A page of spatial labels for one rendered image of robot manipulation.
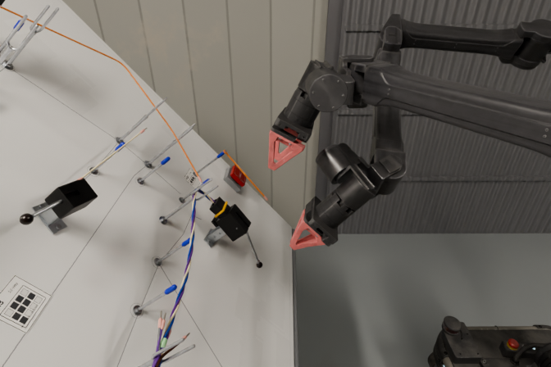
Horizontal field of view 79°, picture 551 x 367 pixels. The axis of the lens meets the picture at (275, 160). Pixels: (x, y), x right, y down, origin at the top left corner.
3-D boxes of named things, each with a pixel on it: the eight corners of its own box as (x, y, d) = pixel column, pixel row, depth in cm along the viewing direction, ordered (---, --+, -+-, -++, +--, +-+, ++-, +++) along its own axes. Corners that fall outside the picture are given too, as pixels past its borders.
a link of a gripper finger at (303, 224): (278, 243, 67) (310, 214, 64) (282, 224, 74) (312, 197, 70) (302, 265, 68) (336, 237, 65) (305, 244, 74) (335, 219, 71)
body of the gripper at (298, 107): (272, 127, 57) (292, 88, 55) (280, 114, 67) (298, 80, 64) (306, 144, 58) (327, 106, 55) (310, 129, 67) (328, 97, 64)
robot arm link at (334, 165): (407, 165, 62) (393, 187, 69) (367, 121, 67) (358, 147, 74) (354, 193, 58) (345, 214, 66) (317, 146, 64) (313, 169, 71)
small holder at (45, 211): (-12, 225, 41) (19, 195, 38) (52, 199, 49) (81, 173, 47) (12, 255, 41) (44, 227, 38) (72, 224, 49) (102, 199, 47)
